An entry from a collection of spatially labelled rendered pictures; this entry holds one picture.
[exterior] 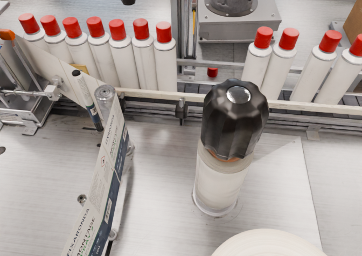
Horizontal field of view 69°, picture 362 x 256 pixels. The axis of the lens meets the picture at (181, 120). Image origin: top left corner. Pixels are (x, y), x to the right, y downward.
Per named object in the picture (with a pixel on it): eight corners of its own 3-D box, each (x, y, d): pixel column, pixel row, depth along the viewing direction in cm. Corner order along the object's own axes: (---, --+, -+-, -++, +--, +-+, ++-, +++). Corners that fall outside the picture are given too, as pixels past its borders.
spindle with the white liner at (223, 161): (190, 213, 51) (196, 121, 28) (194, 172, 57) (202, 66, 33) (236, 219, 51) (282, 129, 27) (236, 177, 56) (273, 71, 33)
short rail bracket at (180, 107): (175, 132, 70) (174, 102, 60) (176, 123, 71) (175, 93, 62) (187, 133, 69) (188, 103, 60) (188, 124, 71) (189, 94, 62)
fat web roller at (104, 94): (111, 154, 60) (87, 99, 45) (117, 138, 63) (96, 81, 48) (131, 157, 59) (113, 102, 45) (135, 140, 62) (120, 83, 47)
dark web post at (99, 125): (96, 132, 64) (69, 74, 49) (98, 126, 65) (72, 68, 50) (103, 132, 64) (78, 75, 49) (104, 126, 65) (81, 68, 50)
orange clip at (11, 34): (0, 40, 55) (-6, 30, 53) (5, 34, 56) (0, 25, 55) (14, 41, 55) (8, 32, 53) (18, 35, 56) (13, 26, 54)
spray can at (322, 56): (290, 108, 68) (323, 41, 52) (287, 93, 71) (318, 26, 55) (311, 109, 68) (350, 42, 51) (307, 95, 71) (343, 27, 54)
